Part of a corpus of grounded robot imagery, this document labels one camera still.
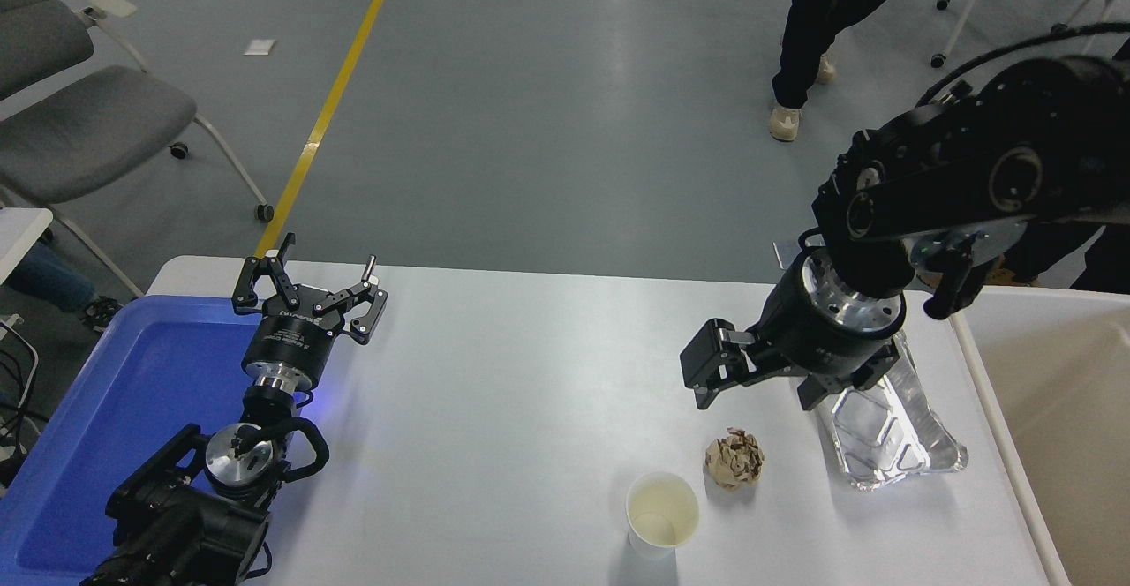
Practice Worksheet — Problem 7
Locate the person with tan boots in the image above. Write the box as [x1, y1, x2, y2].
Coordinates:
[984, 220, 1130, 296]

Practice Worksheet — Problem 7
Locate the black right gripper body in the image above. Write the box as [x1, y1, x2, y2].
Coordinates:
[755, 264, 900, 386]

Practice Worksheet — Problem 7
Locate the large pale bin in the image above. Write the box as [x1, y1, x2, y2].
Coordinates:
[949, 284, 1130, 586]

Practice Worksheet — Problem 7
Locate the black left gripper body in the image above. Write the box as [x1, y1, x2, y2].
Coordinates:
[242, 292, 343, 384]

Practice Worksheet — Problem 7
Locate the white paper cup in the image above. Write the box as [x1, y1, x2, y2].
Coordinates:
[626, 470, 701, 560]

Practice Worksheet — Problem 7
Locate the blue plastic tray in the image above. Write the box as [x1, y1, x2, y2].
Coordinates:
[0, 294, 305, 586]

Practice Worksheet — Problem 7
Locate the silver foil tray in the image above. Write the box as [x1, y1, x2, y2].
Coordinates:
[817, 330, 969, 492]

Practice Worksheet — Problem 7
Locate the small white table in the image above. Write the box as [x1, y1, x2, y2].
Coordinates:
[0, 207, 56, 285]

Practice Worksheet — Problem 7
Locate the crumpled tan paper ball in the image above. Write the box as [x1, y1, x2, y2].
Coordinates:
[704, 427, 765, 491]

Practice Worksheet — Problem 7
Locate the person with pale shoes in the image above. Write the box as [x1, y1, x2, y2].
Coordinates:
[768, 0, 910, 143]

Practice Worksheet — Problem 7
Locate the grey office chair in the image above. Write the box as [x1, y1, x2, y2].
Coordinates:
[0, 0, 276, 298]

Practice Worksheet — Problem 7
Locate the black cable bundle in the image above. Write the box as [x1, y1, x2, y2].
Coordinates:
[0, 314, 42, 490]

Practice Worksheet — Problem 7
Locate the seated person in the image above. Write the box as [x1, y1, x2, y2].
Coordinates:
[7, 240, 124, 335]

